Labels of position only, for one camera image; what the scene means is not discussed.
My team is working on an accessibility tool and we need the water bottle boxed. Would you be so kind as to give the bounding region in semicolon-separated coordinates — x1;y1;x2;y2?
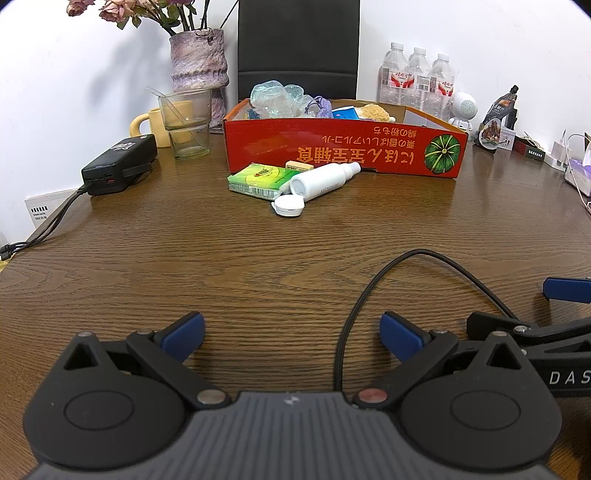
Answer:
426;54;456;121
379;42;409;105
408;47;431;111

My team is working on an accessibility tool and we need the white contact lens case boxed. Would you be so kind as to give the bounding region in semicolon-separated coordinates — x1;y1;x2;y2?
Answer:
271;194;305;218

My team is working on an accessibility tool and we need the dried pink flower bouquet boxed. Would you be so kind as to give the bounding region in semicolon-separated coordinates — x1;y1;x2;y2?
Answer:
99;0;213;37

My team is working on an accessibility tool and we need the white wall charger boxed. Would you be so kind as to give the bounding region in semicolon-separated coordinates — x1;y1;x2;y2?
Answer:
544;132;590;173

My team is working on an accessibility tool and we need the right water bottle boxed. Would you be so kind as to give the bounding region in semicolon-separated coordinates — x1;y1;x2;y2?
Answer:
426;54;456;121

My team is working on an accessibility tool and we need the small white box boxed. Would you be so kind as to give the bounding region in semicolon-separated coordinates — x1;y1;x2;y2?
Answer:
498;126;516;151

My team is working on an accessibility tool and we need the middle water bottle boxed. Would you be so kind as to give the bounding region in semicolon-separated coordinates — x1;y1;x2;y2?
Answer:
408;47;431;111

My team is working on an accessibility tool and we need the plush corgi toy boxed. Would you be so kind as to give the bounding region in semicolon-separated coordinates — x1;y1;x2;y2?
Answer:
356;104;390;122

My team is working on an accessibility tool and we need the black cable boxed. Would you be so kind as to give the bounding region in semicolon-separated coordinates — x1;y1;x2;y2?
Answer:
332;248;521;393

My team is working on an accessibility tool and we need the crumpled clear plastic wrap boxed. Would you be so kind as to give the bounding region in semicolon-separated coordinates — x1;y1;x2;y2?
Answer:
249;80;320;119

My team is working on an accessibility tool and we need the green tissue pack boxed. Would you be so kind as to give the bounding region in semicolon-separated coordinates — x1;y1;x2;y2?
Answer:
228;163;298;201

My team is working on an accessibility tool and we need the beige eraser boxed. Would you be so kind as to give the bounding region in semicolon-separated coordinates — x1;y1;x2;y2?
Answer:
284;160;314;172

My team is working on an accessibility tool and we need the clear glass cup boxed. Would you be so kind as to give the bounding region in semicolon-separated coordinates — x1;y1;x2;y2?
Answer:
146;87;212;160

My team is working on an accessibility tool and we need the purple tissue pack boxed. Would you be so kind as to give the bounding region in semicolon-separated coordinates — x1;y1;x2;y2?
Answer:
565;159;591;198

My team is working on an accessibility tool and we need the red cardboard tray box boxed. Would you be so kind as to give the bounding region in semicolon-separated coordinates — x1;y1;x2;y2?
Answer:
223;100;468;178

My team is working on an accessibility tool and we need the white spray bottle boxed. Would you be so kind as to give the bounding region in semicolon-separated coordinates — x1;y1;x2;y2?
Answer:
290;162;361;202

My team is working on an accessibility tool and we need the black paper bag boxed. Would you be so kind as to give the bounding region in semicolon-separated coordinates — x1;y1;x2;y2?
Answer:
238;0;361;100

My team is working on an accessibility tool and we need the red green small box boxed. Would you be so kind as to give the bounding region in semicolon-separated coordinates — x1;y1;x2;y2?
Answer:
513;136;546;162

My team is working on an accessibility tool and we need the purple textured vase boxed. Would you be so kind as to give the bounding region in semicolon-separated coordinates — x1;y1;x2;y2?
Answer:
169;28;229;131

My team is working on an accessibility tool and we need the purple drawstring pouch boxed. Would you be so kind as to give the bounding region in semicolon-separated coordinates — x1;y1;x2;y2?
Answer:
304;96;332;119

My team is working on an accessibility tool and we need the black sauce pouch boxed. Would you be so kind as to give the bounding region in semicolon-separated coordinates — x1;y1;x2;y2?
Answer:
475;85;519;153

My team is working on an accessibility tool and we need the blue white toothpaste tube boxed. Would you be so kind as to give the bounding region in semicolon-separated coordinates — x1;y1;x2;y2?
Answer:
332;106;360;120

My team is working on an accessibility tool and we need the yellow mug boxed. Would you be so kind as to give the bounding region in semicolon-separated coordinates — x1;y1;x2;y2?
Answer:
129;106;195;148

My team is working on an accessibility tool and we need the white robot figurine speaker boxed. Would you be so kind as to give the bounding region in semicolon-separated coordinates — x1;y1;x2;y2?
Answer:
449;92;478;134

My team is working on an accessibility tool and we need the left water bottle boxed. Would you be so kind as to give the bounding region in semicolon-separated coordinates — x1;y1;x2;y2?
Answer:
379;42;409;105

